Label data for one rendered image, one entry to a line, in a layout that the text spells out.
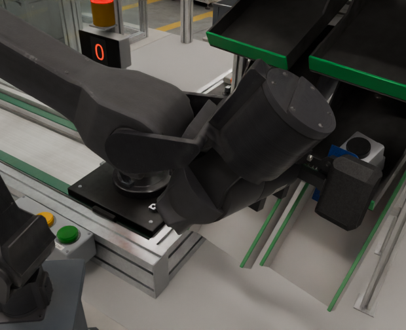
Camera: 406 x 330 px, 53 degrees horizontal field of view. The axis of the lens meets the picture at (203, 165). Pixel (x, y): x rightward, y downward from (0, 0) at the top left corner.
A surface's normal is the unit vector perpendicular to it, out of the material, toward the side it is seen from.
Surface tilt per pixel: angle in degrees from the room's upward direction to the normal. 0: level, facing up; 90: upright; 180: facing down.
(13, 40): 22
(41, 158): 0
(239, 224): 45
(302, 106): 33
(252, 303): 0
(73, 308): 0
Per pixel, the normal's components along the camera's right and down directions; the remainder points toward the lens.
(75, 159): 0.04, -0.81
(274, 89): 0.54, -0.56
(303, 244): -0.45, -0.28
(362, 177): -0.31, -0.48
